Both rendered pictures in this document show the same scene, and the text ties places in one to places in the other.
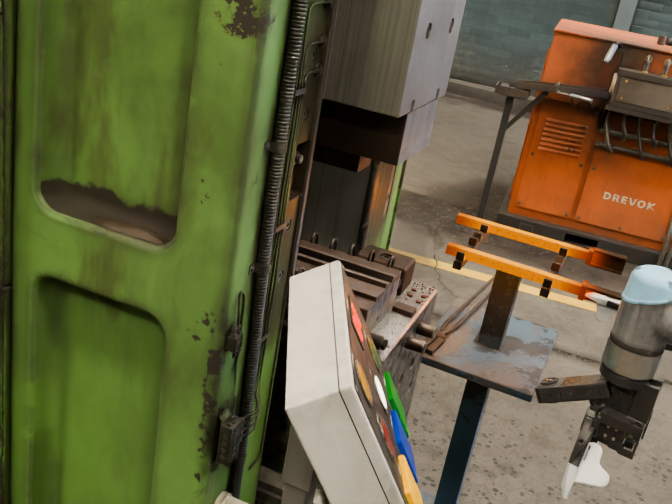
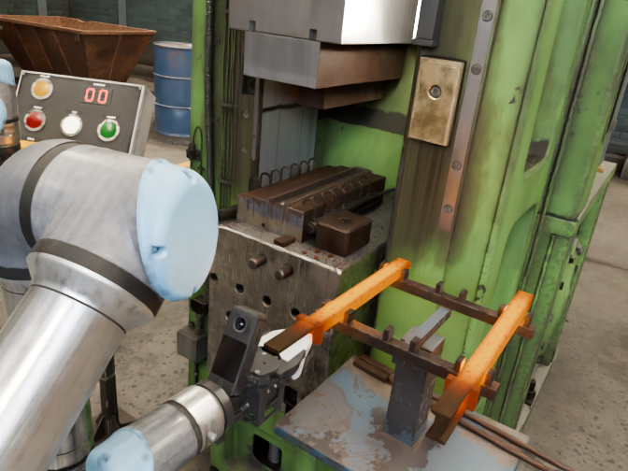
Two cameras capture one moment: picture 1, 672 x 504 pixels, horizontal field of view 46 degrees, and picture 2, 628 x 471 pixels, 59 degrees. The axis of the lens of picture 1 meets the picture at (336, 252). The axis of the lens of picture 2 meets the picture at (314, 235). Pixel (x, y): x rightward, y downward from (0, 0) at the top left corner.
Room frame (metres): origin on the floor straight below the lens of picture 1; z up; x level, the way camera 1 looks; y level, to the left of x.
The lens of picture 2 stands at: (1.85, -1.30, 1.44)
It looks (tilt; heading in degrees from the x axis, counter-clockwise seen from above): 23 degrees down; 103
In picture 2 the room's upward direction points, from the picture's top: 6 degrees clockwise
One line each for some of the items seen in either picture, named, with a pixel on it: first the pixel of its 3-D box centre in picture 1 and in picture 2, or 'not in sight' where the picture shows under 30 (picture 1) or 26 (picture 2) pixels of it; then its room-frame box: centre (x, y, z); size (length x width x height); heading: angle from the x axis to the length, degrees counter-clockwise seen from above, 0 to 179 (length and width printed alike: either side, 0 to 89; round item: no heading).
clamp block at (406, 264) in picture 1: (383, 269); (344, 233); (1.65, -0.11, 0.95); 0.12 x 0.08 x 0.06; 71
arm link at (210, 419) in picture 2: not in sight; (196, 419); (1.61, -0.80, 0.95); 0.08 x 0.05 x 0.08; 159
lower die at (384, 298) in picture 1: (290, 271); (316, 194); (1.53, 0.09, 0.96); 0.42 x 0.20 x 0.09; 71
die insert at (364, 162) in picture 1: (298, 135); (344, 89); (1.57, 0.12, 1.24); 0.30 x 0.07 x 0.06; 71
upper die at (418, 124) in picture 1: (316, 104); (331, 56); (1.53, 0.09, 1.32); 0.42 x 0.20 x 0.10; 71
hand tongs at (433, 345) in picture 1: (466, 310); (482, 428); (2.02, -0.39, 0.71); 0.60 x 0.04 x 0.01; 155
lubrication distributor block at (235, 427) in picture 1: (230, 437); not in sight; (1.15, 0.12, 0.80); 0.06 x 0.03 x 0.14; 161
